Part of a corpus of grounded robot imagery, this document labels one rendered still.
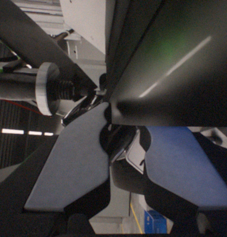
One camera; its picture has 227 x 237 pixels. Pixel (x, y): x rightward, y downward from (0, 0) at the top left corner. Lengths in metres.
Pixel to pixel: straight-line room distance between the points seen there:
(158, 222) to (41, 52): 3.04
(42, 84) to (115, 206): 7.57
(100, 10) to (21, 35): 0.26
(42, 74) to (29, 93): 0.04
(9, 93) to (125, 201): 7.54
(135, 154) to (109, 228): 13.44
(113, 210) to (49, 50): 7.56
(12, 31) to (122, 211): 7.66
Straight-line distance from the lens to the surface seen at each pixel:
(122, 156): 0.41
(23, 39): 0.35
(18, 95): 0.25
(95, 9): 0.56
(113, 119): 0.15
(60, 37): 0.61
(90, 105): 0.28
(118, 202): 7.68
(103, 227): 13.70
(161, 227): 3.24
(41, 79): 0.22
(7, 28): 0.35
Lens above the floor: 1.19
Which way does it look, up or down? 2 degrees down
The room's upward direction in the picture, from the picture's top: 86 degrees counter-clockwise
